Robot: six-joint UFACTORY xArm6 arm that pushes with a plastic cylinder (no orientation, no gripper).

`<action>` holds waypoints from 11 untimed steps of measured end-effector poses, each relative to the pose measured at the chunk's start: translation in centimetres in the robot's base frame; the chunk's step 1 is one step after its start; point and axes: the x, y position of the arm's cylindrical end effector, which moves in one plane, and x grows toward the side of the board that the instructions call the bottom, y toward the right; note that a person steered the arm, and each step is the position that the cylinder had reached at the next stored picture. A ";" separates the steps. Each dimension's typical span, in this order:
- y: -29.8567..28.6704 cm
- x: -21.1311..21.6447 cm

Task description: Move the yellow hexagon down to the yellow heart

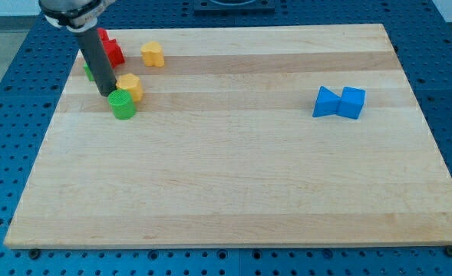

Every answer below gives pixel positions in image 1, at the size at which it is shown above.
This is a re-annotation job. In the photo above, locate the yellow hexagon block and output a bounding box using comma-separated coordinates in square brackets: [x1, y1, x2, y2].
[116, 74, 144, 102]

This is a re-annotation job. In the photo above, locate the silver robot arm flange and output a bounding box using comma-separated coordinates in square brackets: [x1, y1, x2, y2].
[38, 0, 115, 28]

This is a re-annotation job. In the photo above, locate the yellow heart block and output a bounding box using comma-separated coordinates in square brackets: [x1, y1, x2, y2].
[140, 41, 165, 67]

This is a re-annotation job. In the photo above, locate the wooden board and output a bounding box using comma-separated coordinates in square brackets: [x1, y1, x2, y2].
[5, 24, 452, 249]

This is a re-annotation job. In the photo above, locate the blue triangle block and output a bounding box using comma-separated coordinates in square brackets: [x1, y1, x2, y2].
[312, 86, 341, 117]

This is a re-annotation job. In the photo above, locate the green cylinder block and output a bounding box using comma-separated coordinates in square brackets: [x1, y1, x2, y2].
[107, 89, 136, 120]

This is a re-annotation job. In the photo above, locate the blue cube block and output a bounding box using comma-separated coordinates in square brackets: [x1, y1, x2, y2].
[337, 87, 366, 120]

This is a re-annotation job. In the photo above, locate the red block front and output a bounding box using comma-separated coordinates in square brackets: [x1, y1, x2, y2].
[102, 39, 125, 68]

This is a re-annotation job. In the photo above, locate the red block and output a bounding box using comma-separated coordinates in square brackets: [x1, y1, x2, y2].
[102, 39, 125, 68]
[97, 28, 109, 41]

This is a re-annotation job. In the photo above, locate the green block behind rod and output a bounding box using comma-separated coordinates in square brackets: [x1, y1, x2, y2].
[83, 63, 94, 81]

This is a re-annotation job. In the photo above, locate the red block rear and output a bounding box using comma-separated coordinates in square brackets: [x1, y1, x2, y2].
[97, 28, 109, 41]

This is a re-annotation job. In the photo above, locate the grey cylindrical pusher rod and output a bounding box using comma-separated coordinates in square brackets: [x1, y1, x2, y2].
[74, 26, 117, 97]

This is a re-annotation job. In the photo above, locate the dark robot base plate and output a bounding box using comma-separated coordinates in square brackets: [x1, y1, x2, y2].
[192, 0, 275, 14]

